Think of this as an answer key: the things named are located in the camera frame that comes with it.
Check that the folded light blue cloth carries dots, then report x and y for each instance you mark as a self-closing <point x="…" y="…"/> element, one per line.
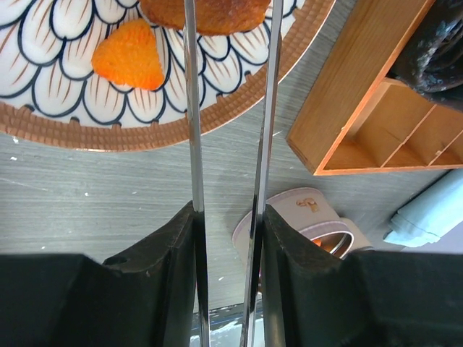
<point x="430" y="215"/>

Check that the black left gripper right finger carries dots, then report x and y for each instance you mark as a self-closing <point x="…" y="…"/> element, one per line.
<point x="369" y="298"/>

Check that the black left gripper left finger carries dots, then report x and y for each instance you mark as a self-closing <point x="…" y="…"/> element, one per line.
<point x="142" y="296"/>

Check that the tall pink lunch tin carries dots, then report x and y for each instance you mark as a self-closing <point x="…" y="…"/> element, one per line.
<point x="307" y="211"/>

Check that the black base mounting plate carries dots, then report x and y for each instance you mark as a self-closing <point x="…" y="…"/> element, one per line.
<point x="223" y="315"/>

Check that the brown patterned food plate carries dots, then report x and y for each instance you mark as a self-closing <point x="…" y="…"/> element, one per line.
<point x="51" y="94"/>

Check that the wooden compartment tray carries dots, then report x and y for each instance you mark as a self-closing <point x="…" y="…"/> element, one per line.
<point x="356" y="119"/>

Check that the orange heart carrot piece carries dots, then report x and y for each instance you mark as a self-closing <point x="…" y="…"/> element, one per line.
<point x="129" y="57"/>

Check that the brown fried cutlet piece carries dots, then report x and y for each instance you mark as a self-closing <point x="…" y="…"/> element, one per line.
<point x="213" y="17"/>

